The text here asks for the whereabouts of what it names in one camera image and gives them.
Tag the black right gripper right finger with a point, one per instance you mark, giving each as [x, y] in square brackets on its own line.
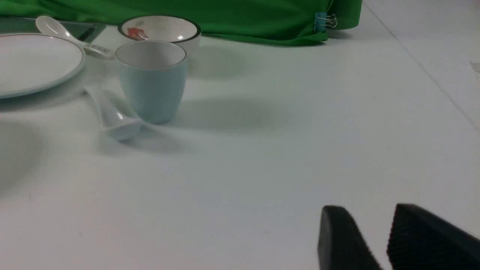
[421, 240]

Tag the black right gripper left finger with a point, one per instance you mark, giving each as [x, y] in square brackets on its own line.
[341, 245]

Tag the plain white ceramic spoon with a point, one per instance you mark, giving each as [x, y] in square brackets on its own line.
[113, 123]

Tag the light blue cup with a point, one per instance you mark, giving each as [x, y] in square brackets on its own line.
[152, 74]

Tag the white bowl black rim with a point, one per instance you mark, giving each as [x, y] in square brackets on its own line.
[180, 31]

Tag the blue binder clip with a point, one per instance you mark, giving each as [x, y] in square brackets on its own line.
[324, 21]

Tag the green cloth backdrop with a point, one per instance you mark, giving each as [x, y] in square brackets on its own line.
[285, 23]

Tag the light blue rimmed plate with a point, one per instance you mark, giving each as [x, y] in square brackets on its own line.
[33, 62]

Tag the white spoon with printed handle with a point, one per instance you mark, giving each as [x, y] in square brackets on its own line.
[49, 26]

